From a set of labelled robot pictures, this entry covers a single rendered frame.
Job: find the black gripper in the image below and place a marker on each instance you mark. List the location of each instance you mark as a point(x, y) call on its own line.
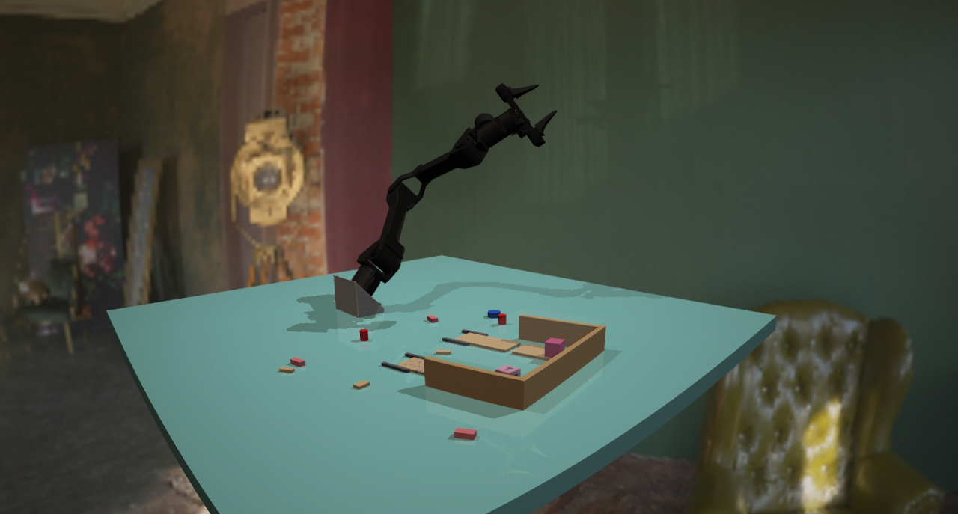
point(508, 122)

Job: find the brown open-top wooden box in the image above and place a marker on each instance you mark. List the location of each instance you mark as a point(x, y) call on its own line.
point(516, 360)

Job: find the tan wooden strip with blue dots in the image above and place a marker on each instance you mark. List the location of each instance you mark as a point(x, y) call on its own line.
point(415, 365)

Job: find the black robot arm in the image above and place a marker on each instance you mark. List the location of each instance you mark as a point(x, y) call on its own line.
point(387, 253)

